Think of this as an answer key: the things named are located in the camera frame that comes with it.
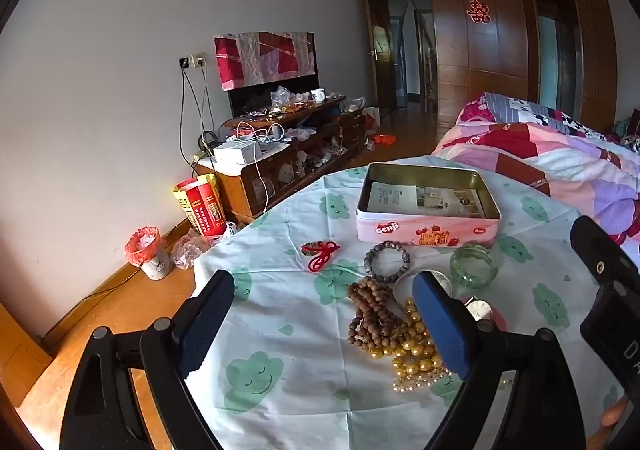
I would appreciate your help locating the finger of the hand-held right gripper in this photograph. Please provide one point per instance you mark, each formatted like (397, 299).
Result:
(597, 250)

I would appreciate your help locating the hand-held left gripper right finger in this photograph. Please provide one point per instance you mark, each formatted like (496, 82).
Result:
(442, 325)

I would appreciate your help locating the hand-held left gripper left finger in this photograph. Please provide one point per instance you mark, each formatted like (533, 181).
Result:
(205, 325)

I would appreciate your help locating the green jade bangle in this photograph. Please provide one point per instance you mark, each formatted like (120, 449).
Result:
(457, 275)

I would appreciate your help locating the pink tin box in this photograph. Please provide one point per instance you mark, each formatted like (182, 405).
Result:
(395, 230)

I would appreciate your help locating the person's right hand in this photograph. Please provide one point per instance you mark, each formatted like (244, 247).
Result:
(614, 412)

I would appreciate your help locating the wristwatch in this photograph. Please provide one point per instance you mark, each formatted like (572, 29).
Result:
(480, 310)

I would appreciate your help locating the clear glass bangle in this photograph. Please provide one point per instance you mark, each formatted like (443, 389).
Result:
(442, 278)

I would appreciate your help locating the crumpled clear plastic bag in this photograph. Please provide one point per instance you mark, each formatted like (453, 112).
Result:
(187, 250)

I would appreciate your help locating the trash bin with red liner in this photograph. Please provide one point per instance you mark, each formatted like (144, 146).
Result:
(155, 265)

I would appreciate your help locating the green print tablecloth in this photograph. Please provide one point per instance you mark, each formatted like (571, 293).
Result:
(300, 310)

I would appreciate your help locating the bed with patchwork quilt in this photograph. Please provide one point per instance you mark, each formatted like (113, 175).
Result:
(550, 154)

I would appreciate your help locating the red yellow gift bag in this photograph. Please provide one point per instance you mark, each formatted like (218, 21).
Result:
(205, 210)

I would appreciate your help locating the printed leaflet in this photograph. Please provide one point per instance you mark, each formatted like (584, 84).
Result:
(450, 204)

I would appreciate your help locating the dark wooden headboard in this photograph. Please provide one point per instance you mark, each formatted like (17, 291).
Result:
(635, 122)

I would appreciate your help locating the white paper sheet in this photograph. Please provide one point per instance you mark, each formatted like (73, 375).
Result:
(392, 197)

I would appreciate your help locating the wooden television cabinet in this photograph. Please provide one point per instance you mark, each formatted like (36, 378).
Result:
(235, 190)

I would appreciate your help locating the white cardboard box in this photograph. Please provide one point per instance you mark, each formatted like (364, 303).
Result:
(240, 152)

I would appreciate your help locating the orange floor item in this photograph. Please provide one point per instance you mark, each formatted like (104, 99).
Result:
(385, 138)

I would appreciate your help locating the wooden wardrobe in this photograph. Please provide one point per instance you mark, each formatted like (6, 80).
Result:
(495, 69)

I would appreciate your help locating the white paper bag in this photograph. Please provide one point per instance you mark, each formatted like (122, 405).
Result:
(372, 119)

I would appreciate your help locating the black television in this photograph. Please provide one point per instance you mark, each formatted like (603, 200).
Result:
(250, 97)

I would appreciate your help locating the clutter of small goods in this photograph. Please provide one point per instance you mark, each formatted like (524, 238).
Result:
(290, 107)

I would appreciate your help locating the wooden door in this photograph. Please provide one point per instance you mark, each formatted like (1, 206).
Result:
(382, 79)

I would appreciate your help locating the white mug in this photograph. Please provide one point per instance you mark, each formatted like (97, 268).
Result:
(318, 95)

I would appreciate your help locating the red white television cover cloth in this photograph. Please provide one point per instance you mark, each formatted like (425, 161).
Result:
(260, 57)

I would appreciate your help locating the wall power socket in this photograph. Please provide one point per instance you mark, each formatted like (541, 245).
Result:
(197, 60)

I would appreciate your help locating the red paper wall sticker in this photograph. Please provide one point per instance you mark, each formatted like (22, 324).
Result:
(478, 10)

